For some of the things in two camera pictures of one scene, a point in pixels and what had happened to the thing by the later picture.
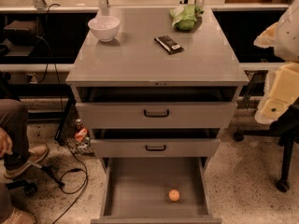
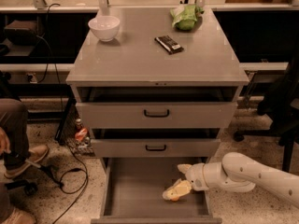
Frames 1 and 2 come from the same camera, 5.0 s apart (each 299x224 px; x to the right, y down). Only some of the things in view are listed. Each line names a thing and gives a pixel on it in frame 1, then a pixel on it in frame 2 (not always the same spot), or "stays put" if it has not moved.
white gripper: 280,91 to 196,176
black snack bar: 168,45 stays put
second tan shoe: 19,217 stays put
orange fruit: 174,195 stays put
